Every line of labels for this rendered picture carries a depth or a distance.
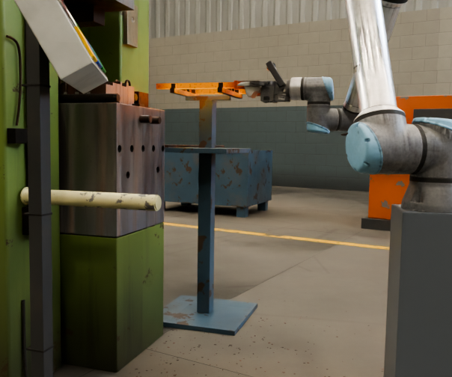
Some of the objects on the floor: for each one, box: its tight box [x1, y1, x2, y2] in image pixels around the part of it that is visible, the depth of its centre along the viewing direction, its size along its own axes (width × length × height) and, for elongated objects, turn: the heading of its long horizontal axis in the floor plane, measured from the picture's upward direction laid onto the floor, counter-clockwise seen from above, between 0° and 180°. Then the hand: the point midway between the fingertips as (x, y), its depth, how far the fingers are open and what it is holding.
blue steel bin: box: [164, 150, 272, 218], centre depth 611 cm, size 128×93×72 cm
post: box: [25, 20, 53, 377], centre depth 132 cm, size 4×4×108 cm
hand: (242, 84), depth 213 cm, fingers open, 7 cm apart
